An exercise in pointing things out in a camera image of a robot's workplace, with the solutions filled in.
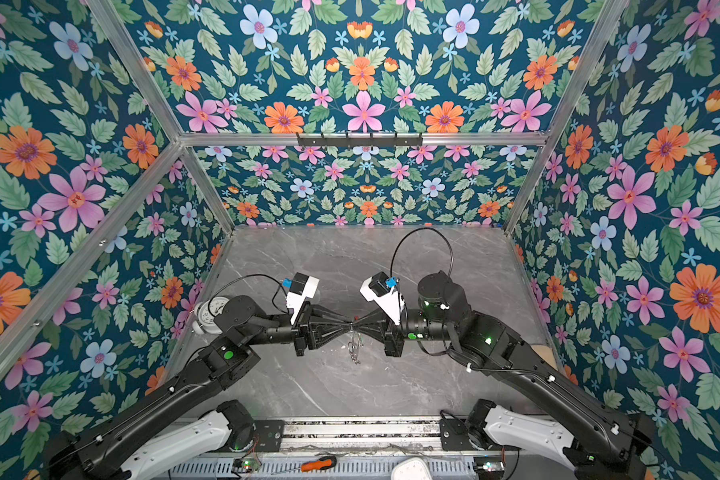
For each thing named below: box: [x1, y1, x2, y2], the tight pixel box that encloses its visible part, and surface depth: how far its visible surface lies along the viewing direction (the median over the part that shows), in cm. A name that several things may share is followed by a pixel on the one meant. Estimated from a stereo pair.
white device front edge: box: [391, 457, 433, 480], surface depth 68 cm
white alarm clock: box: [192, 296, 230, 335], surface depth 92 cm
